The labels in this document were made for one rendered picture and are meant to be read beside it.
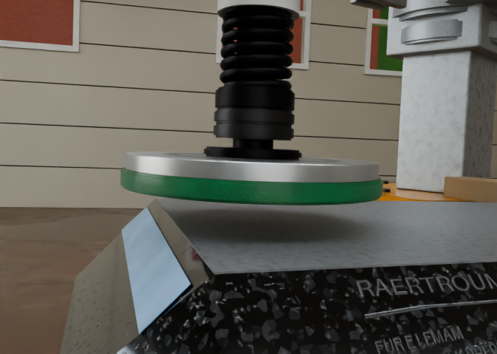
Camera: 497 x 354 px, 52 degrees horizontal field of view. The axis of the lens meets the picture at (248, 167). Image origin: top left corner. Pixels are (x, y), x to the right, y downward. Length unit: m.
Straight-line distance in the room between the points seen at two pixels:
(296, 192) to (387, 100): 7.01
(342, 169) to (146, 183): 0.14
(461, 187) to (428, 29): 0.42
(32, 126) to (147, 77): 1.48
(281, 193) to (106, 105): 6.16
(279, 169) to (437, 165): 1.12
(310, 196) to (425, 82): 1.15
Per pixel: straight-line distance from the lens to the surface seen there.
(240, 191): 0.33
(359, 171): 0.37
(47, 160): 6.53
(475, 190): 1.27
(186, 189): 0.34
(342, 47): 7.12
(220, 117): 0.42
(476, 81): 1.46
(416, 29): 1.44
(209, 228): 0.41
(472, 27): 1.40
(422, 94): 1.47
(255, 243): 0.36
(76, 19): 6.60
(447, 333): 0.32
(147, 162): 0.37
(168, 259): 0.36
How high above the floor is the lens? 0.90
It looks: 3 degrees down
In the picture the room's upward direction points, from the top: 2 degrees clockwise
